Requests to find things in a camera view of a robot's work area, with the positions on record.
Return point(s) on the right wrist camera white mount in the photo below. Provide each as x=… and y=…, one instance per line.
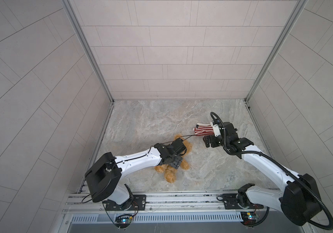
x=216, y=129

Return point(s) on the right circuit board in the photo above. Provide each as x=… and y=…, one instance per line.
x=249, y=218

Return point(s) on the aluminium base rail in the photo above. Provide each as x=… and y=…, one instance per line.
x=159, y=202

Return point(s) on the white ventilation grille strip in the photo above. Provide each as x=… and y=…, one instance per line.
x=163, y=217

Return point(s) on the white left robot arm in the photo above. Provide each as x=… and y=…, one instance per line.
x=104, y=176

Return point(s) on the tan plush teddy bear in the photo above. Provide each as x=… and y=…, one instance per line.
x=170, y=173

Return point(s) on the aluminium corner post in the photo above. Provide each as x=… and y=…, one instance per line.
x=295, y=14
x=84, y=43

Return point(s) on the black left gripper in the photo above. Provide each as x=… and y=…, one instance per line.
x=177, y=161

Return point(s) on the circuit board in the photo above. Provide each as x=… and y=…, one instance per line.
x=249, y=218
x=124, y=221

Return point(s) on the aluminium corner post left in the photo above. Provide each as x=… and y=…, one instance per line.
x=84, y=43

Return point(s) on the red white striped knit sweater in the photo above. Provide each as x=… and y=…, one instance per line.
x=203, y=129

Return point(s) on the left circuit board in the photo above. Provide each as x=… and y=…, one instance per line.
x=124, y=221

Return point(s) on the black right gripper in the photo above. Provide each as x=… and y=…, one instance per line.
x=211, y=141

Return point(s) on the aluminium corner post right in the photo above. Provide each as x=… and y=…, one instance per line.
x=295, y=14

